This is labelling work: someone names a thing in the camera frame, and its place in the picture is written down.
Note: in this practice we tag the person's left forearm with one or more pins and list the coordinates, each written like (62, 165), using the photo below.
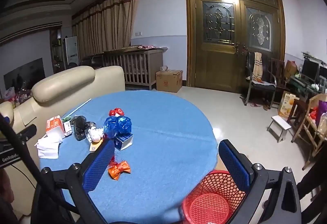
(5, 193)

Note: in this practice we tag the beige striped curtains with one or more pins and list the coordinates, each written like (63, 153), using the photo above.
(107, 25)

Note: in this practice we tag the white tissue paper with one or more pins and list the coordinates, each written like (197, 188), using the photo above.
(48, 148)

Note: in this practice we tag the small brown cardboard box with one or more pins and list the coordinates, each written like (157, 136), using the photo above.
(291, 68)

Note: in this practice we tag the wooden crib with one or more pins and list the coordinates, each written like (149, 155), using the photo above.
(138, 70)

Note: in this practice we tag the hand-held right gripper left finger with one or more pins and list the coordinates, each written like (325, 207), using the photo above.
(98, 162)

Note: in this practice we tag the white standing air conditioner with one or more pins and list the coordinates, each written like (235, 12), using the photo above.
(71, 50)

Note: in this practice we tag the orange foil wrapper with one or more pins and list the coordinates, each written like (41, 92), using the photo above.
(118, 169)

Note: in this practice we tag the bamboo chair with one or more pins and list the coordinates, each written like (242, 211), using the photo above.
(306, 132)

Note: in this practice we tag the glass computer desk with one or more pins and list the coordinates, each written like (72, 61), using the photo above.
(304, 86)

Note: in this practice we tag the pink plastic bag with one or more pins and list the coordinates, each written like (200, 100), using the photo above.
(9, 92)

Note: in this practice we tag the dark wooden chair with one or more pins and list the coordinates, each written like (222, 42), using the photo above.
(277, 68)

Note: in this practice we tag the clear plastic bag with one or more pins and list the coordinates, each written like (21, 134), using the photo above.
(163, 68)

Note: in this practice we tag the dark wooden shelf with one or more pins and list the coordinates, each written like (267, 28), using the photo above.
(57, 45)

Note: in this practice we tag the orange printed carton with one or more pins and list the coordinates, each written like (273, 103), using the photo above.
(286, 106)

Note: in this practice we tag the beige leather sofa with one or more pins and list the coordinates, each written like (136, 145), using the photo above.
(63, 83)

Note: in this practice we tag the black television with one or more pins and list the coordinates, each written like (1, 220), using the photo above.
(25, 73)

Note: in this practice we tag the green packet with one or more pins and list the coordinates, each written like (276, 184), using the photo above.
(66, 119)

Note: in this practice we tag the wooden double door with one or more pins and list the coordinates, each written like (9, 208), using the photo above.
(217, 68)

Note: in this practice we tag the black metal armchair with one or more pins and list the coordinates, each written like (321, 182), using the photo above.
(260, 86)

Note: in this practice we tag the red plastic bag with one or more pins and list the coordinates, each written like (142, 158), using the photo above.
(116, 112)

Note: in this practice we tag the small white box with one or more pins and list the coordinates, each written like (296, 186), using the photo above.
(67, 128)

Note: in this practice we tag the black plastic bag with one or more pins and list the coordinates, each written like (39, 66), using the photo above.
(80, 127)

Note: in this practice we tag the blue toothpaste box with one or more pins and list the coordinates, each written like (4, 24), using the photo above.
(124, 141)

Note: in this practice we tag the blue plastic bag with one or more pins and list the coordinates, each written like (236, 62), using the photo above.
(117, 125)

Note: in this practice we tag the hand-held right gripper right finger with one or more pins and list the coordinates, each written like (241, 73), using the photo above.
(235, 165)

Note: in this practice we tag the black computer monitor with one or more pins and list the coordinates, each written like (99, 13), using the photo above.
(323, 73)
(310, 69)

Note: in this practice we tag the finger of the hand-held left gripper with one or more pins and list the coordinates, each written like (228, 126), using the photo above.
(27, 132)

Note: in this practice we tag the blue tablecloth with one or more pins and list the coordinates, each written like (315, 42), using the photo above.
(158, 137)

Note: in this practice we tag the purple bag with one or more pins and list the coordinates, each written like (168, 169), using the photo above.
(322, 111)

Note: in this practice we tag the striped beige scarf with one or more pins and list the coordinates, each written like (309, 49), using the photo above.
(257, 65)

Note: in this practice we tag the orange and white box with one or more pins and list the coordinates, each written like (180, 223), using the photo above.
(53, 124)

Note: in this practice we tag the thin white stick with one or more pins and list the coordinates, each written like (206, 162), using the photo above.
(81, 105)

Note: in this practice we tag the red mesh basket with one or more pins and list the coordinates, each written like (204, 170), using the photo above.
(209, 208)

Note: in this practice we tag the dark wooden stool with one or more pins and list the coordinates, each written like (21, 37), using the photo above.
(297, 109)

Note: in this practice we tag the red gift bag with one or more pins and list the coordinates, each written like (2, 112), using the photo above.
(313, 114)

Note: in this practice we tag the pink cloth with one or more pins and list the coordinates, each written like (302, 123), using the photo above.
(148, 47)

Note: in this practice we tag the small white stool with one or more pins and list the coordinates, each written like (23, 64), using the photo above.
(279, 122)

